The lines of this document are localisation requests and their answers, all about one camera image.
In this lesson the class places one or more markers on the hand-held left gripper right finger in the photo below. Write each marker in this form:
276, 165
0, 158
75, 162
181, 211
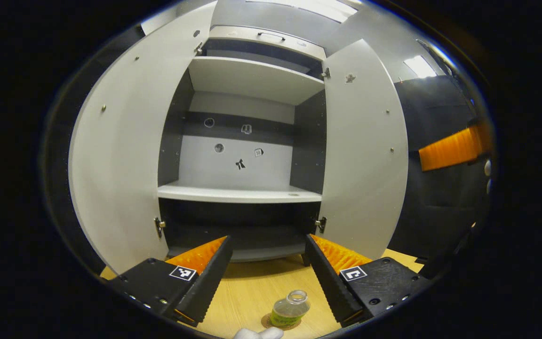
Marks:
327, 278

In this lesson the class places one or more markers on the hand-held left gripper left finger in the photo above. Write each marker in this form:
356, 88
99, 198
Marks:
212, 278

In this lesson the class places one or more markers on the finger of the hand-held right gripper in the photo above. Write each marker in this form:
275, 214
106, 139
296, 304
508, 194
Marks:
450, 149

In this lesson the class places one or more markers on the green label clear bottle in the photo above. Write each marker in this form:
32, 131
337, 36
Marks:
290, 310

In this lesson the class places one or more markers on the round brown coaster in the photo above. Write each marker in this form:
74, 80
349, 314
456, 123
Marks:
266, 323

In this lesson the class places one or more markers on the white cabinet door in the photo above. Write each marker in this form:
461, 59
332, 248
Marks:
365, 155
125, 165

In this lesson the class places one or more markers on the small ceiling light panel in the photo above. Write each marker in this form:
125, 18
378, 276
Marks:
419, 67

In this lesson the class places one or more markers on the large ceiling light panel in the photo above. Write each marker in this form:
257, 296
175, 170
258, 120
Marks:
318, 8

